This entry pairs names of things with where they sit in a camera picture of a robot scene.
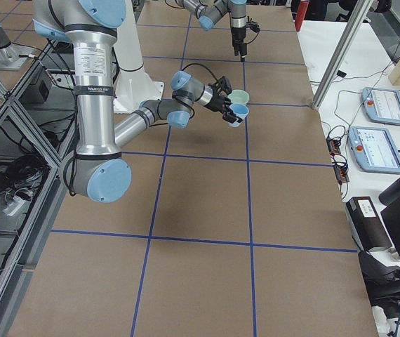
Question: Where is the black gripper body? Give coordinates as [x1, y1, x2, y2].
[206, 76, 233, 116]
[230, 19, 259, 56]

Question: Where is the light blue plastic cup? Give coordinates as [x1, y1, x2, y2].
[228, 103, 249, 127]

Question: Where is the light green bowl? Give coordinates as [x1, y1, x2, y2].
[227, 89, 250, 105]

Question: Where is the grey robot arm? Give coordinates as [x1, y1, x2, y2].
[175, 1, 248, 124]
[33, 1, 246, 203]

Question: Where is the red cylinder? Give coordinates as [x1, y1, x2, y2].
[294, 0, 309, 32]

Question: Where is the small black square pad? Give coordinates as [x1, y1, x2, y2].
[337, 70, 347, 78]

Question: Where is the brown paper table mat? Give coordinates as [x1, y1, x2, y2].
[9, 2, 377, 336]

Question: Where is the lower teach pendant tablet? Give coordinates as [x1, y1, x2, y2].
[348, 126, 400, 174]

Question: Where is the teach pendant tablet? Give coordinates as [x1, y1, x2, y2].
[362, 87, 400, 126]
[348, 126, 400, 174]

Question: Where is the upper teach pendant tablet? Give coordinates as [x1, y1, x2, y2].
[362, 87, 400, 126]

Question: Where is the black box device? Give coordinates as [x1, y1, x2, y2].
[345, 197, 392, 252]

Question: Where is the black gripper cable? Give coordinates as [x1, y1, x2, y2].
[181, 62, 222, 88]

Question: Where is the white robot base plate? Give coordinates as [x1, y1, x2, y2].
[114, 81, 164, 114]

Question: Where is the aluminium frame post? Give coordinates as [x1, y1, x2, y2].
[311, 0, 372, 110]

